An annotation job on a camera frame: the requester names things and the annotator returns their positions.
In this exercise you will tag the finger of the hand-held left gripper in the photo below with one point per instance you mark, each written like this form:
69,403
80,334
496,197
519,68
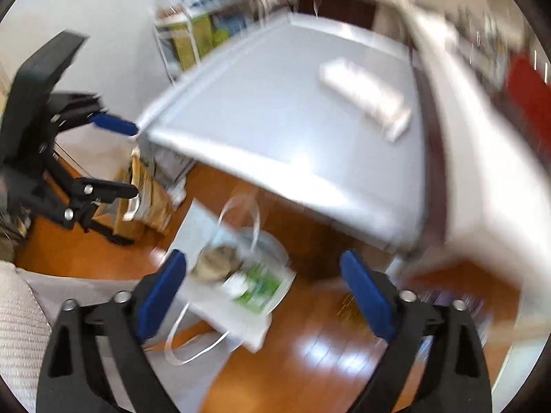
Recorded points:
114,124
107,191

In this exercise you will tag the green packet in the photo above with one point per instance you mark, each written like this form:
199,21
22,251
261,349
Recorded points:
258,286

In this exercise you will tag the grey trousers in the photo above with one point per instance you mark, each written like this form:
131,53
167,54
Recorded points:
193,378

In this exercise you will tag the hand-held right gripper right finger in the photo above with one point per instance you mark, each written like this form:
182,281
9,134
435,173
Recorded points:
370,297

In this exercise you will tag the brown cardboard box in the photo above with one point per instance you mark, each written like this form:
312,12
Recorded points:
150,206

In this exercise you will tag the white red medicine box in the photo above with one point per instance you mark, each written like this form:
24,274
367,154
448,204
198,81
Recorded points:
366,94

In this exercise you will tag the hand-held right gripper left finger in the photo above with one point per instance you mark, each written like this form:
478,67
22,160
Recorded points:
161,297

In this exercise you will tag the white paper bag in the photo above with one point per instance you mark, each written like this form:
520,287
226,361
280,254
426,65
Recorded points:
202,223

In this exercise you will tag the red pot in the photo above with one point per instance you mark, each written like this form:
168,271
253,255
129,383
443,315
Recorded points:
529,99

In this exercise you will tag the white knit sweater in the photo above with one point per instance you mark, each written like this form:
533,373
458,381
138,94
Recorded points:
21,331

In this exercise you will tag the white kitchen counter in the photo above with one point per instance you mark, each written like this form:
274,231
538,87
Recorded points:
473,180

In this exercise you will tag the yellow-green box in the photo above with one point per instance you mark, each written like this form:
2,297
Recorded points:
193,43

